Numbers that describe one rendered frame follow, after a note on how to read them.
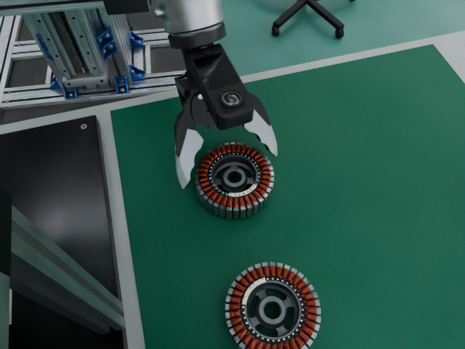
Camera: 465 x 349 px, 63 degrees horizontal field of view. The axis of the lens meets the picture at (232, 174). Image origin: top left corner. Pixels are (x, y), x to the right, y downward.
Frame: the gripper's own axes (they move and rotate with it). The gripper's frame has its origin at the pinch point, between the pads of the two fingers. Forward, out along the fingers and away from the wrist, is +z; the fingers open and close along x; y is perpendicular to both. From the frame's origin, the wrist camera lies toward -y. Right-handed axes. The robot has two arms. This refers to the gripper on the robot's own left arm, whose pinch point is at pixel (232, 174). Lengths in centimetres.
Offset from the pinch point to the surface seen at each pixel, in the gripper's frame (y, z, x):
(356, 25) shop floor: 124, 18, -107
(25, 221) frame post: -23.0, -15.7, 19.1
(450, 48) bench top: 11, -4, -49
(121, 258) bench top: -3.2, 4.7, 18.2
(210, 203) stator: -3.6, 0.9, 4.8
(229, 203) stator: -5.0, 1.2, 2.5
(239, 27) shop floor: 142, 7, -53
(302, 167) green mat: -0.4, 2.8, -10.9
